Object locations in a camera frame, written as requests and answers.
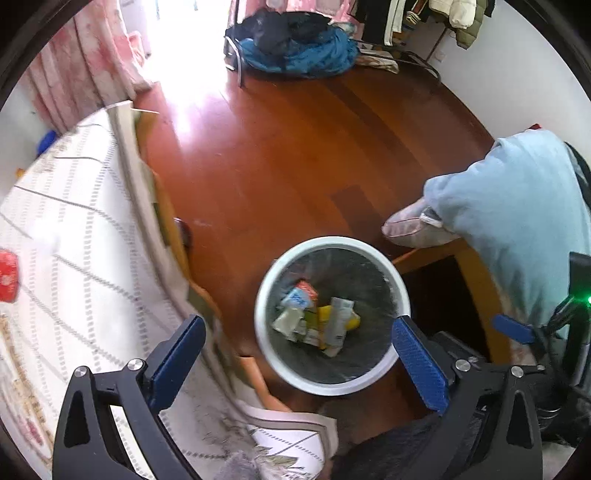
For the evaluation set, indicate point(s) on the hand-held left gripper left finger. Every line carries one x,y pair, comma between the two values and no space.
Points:
178,355

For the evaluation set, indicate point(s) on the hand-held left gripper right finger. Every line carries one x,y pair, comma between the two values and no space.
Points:
420,364

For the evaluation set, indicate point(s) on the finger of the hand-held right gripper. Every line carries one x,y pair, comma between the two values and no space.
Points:
512,328

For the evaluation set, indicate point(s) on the small yellow packet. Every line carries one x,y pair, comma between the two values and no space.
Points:
353,323

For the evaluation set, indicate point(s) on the white round trash bin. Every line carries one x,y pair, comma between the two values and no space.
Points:
277,360

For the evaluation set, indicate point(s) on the yellow carton box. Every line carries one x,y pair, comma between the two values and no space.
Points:
325,314

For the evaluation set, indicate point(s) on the green white carton box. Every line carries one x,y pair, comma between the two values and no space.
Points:
286,324

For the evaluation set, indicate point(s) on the light blue blanket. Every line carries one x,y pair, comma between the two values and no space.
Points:
517,203

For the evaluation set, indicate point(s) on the checked floral tablecloth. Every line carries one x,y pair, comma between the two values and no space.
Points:
83,286

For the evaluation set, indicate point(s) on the red soda can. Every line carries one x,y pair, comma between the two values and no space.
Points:
7,277

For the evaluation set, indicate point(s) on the jar with blue lid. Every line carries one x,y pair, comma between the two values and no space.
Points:
46,142

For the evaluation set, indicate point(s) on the olive jacket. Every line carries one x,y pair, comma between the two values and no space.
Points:
471,27

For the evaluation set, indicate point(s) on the metal clothes rack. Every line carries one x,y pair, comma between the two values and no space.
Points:
415,60

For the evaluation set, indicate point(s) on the pink cloth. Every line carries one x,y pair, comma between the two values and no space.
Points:
378,62

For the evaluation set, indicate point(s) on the cream puffer jacket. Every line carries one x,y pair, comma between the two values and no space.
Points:
455,7

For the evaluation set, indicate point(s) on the metal chair leg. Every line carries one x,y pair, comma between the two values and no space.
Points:
235,60

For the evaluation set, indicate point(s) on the pink floral curtain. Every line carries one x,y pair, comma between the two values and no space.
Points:
87,60

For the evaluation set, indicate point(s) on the black white striped pants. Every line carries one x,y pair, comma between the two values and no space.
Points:
385,21

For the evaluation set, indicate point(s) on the blue clothing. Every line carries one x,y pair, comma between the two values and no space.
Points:
318,57

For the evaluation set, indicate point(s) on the wooden bed frame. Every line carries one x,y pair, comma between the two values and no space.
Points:
480,286

